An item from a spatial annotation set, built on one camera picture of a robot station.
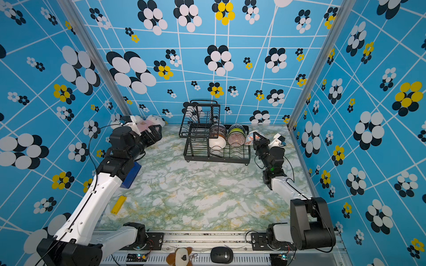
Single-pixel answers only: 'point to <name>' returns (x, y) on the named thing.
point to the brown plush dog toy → (181, 257)
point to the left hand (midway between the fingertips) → (156, 128)
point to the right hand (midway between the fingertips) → (255, 132)
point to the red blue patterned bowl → (249, 138)
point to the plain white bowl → (217, 143)
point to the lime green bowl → (237, 129)
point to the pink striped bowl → (236, 139)
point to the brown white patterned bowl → (218, 130)
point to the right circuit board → (283, 256)
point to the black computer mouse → (222, 255)
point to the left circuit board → (137, 257)
